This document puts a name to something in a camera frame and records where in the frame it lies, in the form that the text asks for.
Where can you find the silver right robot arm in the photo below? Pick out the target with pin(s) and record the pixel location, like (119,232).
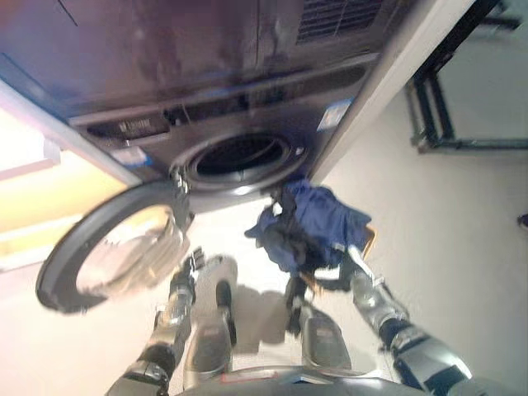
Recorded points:
(387,313)

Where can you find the blue garment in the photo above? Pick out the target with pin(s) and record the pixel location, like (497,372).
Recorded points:
(319,214)

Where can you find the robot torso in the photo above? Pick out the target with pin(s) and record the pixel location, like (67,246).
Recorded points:
(297,381)

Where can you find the black metal rack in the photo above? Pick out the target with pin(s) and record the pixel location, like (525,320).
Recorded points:
(437,107)

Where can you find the dark grey stacked dryer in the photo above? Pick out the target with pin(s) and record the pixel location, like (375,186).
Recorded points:
(165,45)

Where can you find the silver right robot leg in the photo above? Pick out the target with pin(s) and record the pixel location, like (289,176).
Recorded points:
(319,334)

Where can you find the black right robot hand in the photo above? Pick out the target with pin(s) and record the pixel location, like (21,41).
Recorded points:
(341,252)

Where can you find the orange laundry basket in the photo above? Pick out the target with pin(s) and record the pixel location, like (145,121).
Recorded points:
(369,239)

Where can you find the yellow wooden cabinet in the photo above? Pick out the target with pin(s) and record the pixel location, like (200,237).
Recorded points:
(45,185)

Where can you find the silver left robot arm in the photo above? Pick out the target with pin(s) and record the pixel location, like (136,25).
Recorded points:
(171,321)

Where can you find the dark grey washing machine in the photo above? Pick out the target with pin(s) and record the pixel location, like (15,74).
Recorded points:
(231,132)

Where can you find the blue energy label sticker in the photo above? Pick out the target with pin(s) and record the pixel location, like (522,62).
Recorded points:
(335,116)
(134,158)

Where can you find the round washing machine door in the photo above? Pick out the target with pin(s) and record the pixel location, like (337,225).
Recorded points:
(74,264)

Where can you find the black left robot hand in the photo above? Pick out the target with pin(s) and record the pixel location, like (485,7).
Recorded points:
(197,260)

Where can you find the dark object at edge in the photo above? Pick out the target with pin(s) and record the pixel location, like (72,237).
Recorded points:
(523,222)

